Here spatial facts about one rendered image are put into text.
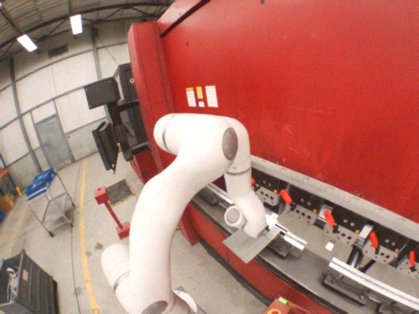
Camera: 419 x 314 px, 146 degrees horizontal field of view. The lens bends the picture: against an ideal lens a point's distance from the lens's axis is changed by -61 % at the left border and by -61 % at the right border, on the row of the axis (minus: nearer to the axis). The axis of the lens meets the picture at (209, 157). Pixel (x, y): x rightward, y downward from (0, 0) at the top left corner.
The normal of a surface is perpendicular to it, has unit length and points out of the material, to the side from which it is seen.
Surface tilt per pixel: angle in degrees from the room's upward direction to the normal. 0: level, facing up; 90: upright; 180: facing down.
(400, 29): 90
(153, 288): 66
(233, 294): 0
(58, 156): 90
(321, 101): 90
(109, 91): 90
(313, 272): 0
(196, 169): 99
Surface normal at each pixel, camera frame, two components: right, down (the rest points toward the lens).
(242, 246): -0.15, -0.88
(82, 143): 0.62, 0.27
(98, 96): 0.44, 0.34
